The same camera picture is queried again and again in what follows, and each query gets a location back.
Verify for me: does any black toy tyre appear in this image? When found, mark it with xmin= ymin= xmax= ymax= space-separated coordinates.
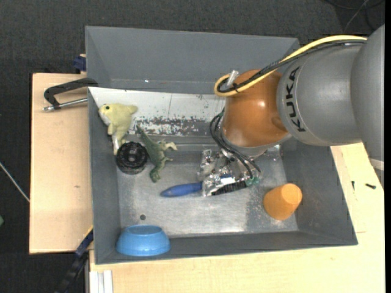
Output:
xmin=115 ymin=141 xmax=150 ymax=175

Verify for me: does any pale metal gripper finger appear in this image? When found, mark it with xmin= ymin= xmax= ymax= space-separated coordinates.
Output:
xmin=202 ymin=174 xmax=227 ymax=197
xmin=197 ymin=149 xmax=215 ymax=176

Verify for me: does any orange plastic cup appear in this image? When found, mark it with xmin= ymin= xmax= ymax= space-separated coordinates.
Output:
xmin=263 ymin=183 xmax=303 ymax=221

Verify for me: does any green toy dinosaur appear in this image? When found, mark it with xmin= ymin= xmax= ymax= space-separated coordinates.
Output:
xmin=136 ymin=125 xmax=178 ymax=183

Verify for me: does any grey metal bin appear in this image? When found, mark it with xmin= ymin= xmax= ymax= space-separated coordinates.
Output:
xmin=84 ymin=25 xmax=359 ymax=265

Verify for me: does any pale brown flat board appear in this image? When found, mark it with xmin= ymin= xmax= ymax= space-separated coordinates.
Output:
xmin=29 ymin=73 xmax=94 ymax=255

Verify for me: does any yellow plush shark toy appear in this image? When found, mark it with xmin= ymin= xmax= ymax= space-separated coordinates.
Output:
xmin=98 ymin=103 xmax=139 ymax=156

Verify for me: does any blue-handled tool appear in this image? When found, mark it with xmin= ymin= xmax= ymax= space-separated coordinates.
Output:
xmin=159 ymin=181 xmax=205 ymax=198

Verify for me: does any blue plastic bowl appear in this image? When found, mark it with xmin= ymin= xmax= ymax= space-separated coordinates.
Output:
xmin=115 ymin=224 xmax=172 ymax=257

